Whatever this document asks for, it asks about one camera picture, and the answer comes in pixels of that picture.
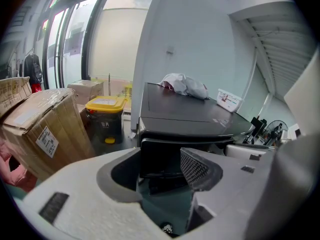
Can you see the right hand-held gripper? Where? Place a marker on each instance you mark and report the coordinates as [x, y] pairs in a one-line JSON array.
[[287, 184]]

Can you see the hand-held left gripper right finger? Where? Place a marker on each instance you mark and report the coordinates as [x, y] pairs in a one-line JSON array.
[[225, 196]]

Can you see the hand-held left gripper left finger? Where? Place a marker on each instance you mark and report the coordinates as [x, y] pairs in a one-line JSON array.
[[87, 209]]

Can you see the black cabinet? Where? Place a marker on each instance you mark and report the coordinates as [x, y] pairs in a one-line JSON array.
[[257, 126]]

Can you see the black floor fan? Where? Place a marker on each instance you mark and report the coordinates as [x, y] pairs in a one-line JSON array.
[[276, 131]]

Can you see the white lidded plastic box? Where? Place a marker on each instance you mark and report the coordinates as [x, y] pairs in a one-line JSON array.
[[228, 100]]

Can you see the person's left shoe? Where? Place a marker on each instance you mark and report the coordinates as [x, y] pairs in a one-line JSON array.
[[167, 228]]

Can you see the pink cushion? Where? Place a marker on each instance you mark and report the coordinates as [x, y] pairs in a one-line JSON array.
[[15, 181]]

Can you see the crumpled white plastic bag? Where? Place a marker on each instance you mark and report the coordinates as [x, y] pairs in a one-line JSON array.
[[187, 86]]

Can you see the yellow-lidded black bin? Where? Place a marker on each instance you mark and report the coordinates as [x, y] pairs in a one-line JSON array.
[[105, 119]]

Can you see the large cardboard box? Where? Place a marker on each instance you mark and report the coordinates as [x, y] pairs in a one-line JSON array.
[[50, 124]]

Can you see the tape-wrapped cardboard box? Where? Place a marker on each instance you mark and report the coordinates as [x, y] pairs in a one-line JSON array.
[[86, 90]]

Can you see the red bag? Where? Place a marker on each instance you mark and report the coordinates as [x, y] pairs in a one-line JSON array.
[[36, 87]]

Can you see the small long cardboard box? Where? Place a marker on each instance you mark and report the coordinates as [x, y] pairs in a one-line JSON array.
[[12, 91]]

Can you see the black backpack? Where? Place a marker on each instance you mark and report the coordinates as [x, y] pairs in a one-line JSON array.
[[37, 74]]

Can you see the black hanging jacket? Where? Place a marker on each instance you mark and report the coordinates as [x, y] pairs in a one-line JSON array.
[[28, 69]]

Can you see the black-framed glass window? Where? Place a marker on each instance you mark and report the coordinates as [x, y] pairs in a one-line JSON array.
[[86, 46]]

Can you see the white wall socket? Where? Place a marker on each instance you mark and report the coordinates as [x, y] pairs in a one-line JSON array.
[[170, 50]]

